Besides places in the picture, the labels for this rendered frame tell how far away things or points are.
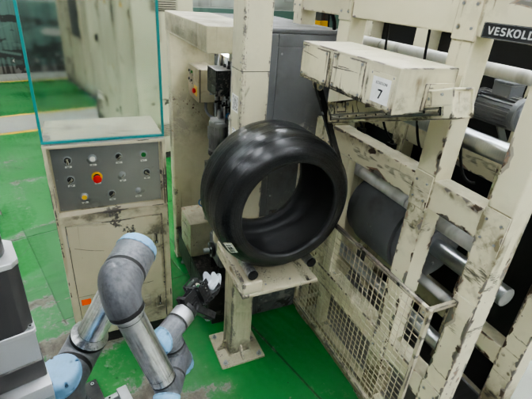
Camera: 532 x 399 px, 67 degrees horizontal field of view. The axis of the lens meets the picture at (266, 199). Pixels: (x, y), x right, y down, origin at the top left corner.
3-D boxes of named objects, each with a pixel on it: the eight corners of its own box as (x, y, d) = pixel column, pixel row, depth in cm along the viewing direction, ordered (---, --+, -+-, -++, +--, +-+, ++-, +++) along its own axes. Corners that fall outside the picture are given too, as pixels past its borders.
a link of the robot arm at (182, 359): (167, 388, 128) (154, 364, 123) (176, 359, 138) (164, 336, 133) (191, 385, 127) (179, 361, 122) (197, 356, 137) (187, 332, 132)
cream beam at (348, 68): (298, 76, 175) (302, 40, 169) (346, 76, 185) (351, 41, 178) (389, 116, 127) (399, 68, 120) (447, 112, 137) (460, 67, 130)
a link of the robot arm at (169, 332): (152, 355, 127) (142, 336, 123) (173, 329, 135) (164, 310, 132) (171, 360, 123) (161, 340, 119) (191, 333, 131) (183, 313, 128)
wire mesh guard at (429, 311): (292, 299, 246) (305, 198, 214) (295, 299, 247) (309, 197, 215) (389, 434, 175) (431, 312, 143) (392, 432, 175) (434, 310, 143)
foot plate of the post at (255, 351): (208, 336, 255) (208, 332, 253) (248, 325, 265) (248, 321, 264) (222, 370, 234) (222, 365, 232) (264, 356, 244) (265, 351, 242)
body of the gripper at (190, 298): (207, 276, 140) (188, 301, 131) (217, 295, 143) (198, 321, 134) (191, 275, 144) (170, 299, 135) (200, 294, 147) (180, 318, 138)
